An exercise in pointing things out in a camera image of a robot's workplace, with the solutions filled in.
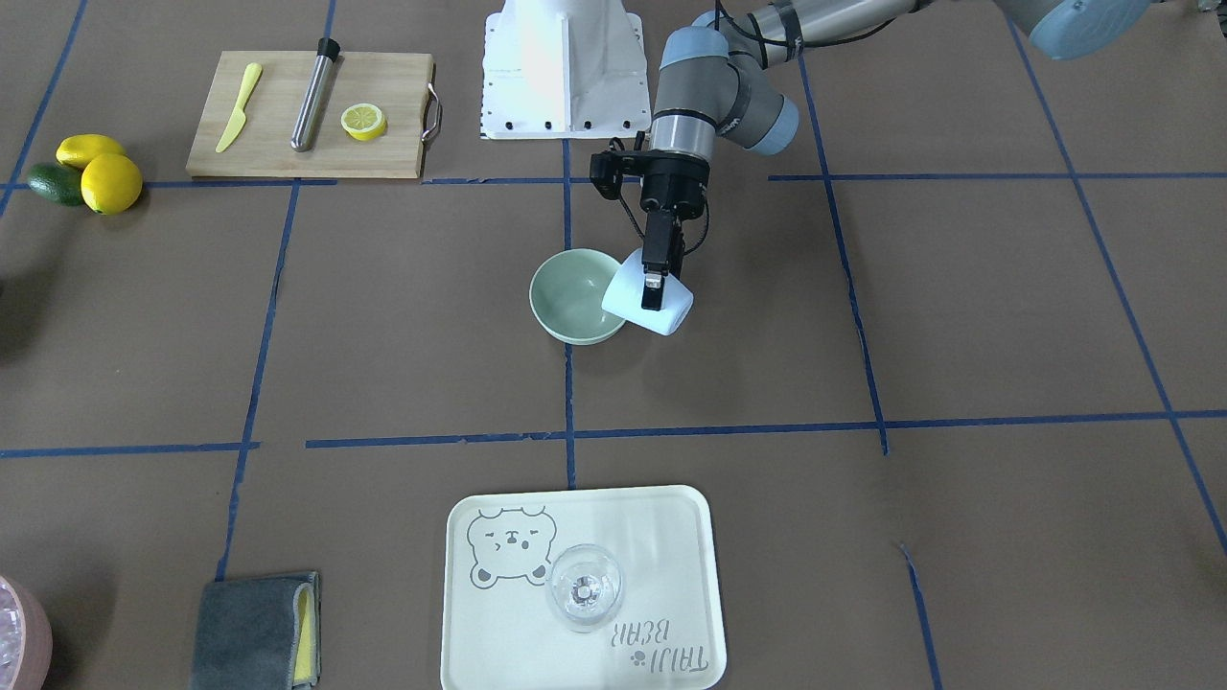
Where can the lemon half slice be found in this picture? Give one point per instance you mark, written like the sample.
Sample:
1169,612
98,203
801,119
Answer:
363,122

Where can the green lime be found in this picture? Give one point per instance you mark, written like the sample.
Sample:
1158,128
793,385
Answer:
57,183

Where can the yellow lemon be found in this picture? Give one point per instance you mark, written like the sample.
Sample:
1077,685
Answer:
78,151
111,183

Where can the pink bowl of ice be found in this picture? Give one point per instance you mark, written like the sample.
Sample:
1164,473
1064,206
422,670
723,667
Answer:
26,638

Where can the grey folded cloth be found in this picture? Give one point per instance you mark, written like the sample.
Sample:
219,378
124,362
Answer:
258,633

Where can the yellow lemon rear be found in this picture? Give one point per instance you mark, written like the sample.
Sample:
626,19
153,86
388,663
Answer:
78,151

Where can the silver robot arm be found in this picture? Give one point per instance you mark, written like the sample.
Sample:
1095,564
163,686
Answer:
714,84

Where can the cream bear tray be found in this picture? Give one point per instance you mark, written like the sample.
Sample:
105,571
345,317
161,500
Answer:
499,630

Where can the yellow plastic knife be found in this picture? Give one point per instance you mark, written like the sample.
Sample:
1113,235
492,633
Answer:
238,118

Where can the steel muddler stick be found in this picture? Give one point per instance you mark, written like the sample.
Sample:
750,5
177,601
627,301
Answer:
307,123

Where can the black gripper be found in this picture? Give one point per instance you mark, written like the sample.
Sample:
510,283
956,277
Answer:
677,184

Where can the clear wine glass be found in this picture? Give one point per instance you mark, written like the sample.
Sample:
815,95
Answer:
586,588

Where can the yellow lemon front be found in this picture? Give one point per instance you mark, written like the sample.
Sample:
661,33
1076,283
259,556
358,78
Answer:
111,183

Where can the green ceramic bowl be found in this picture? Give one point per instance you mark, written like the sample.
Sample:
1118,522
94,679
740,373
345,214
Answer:
566,296

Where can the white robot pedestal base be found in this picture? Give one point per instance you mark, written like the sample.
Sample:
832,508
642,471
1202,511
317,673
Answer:
564,70

